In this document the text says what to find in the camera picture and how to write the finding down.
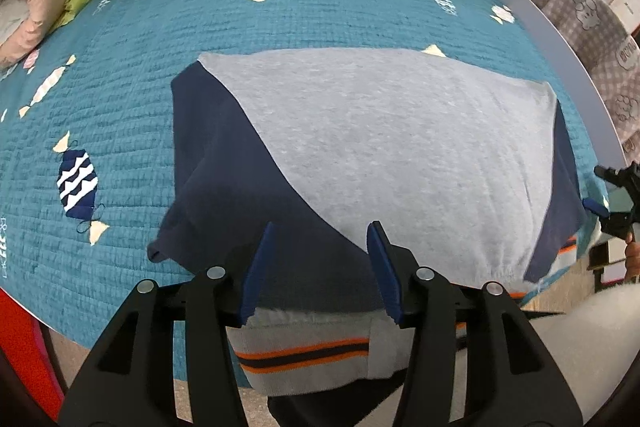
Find light grey mattress edge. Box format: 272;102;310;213
440;0;628;158

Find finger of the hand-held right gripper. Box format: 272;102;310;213
582;198;640;244
594;162;640;196

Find grey checked blanket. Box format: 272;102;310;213
522;0;640;152

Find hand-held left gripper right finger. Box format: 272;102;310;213
366;221;585;427

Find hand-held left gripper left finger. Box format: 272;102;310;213
57;221;278;427

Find red bed side panel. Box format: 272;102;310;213
0;289;66;423

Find pink pillow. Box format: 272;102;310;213
0;0;76;72

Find person's right forearm white sleeve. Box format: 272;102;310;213
520;282;640;427

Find grey and navy sweater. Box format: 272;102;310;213
146;48;588;397

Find person's dark trousers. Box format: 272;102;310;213
267;369;408;427

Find person's right hand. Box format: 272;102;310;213
624;239;640;283

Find teal quilted candy-print blanket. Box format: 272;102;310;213
0;0;611;348

